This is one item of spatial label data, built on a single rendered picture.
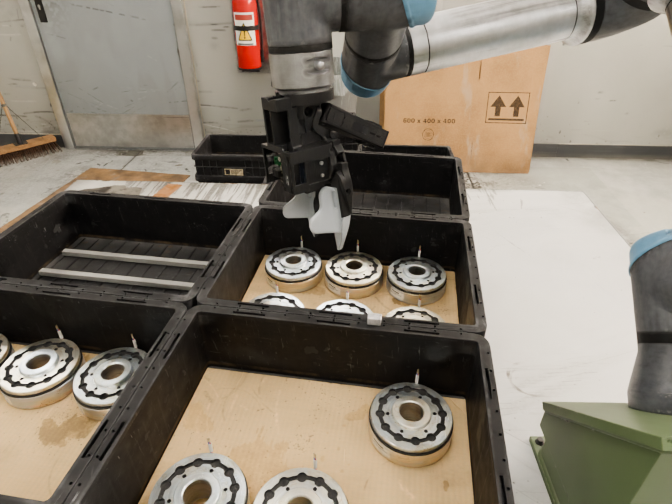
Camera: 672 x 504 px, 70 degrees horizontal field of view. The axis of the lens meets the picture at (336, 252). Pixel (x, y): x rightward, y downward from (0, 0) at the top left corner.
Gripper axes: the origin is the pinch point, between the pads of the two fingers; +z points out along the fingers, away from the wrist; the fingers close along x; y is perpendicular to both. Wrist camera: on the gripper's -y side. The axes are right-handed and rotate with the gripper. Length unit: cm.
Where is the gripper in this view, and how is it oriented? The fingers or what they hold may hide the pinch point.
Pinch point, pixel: (330, 232)
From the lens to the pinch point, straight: 68.4
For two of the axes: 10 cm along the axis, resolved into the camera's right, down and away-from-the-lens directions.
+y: -8.1, 3.2, -4.9
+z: 0.7, 8.8, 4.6
